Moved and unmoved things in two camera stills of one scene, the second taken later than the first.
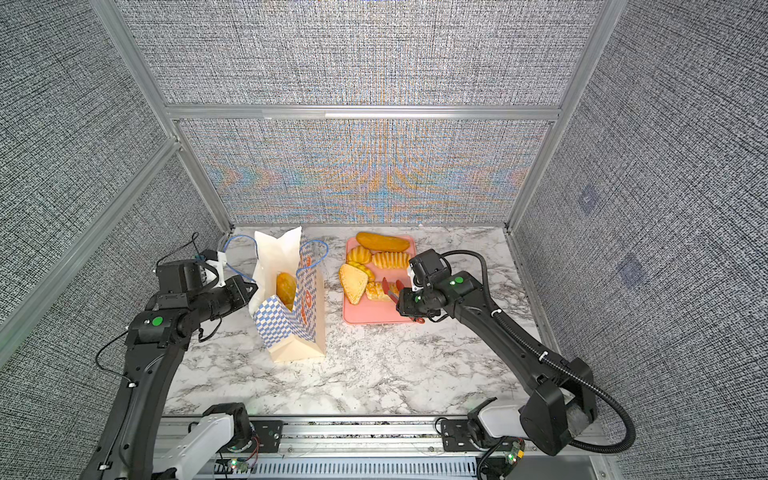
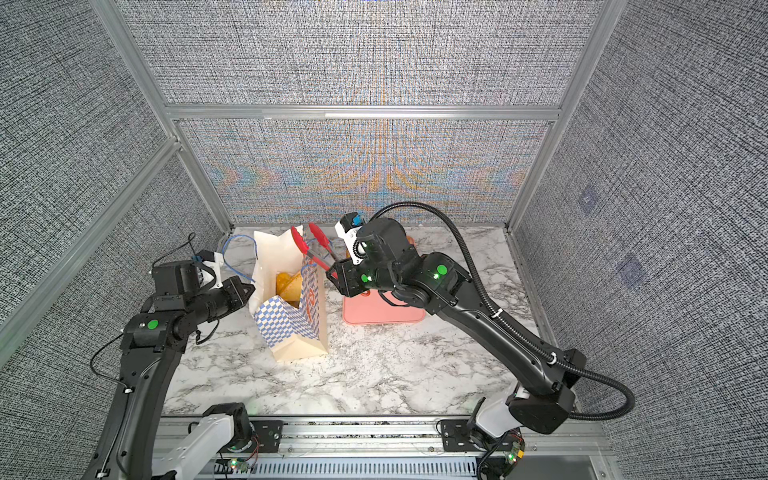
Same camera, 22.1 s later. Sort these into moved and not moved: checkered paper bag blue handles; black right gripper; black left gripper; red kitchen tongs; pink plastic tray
Moved: black right gripper; red kitchen tongs
Not moved: pink plastic tray; checkered paper bag blue handles; black left gripper
